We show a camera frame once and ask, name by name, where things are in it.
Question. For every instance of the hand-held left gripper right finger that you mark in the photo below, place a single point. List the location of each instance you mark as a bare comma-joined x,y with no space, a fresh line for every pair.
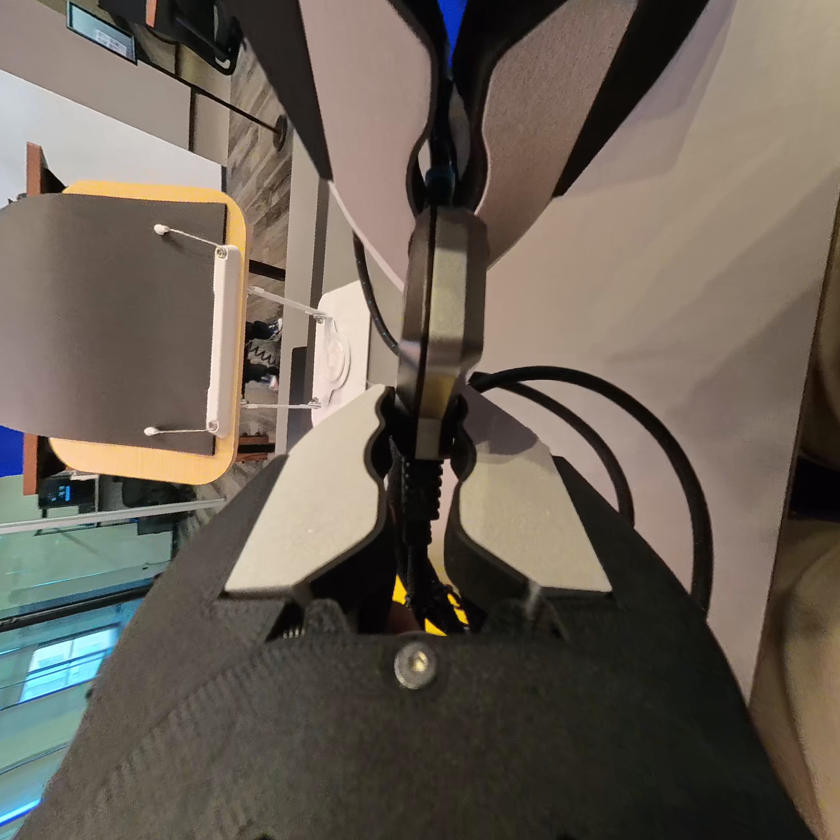
525,525

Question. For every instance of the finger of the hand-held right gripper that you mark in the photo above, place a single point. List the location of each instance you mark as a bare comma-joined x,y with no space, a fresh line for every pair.
367,85
558,79

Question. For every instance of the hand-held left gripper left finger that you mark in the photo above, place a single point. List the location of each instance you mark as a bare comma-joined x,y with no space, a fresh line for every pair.
308,518

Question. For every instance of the yellow plastic bin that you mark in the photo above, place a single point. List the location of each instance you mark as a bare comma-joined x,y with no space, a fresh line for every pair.
399,589

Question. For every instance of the black usb hub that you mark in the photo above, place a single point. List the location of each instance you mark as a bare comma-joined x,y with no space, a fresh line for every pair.
453,289

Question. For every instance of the black desk leg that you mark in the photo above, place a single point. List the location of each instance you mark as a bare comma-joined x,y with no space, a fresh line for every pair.
281,134

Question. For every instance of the blue plastic bin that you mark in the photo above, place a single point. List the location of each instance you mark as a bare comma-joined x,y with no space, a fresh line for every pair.
453,16

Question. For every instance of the wooden book stand white base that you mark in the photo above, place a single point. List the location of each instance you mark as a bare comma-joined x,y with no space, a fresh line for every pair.
131,469

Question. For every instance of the black label sign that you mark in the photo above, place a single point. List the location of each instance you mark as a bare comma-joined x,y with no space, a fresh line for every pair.
102,33

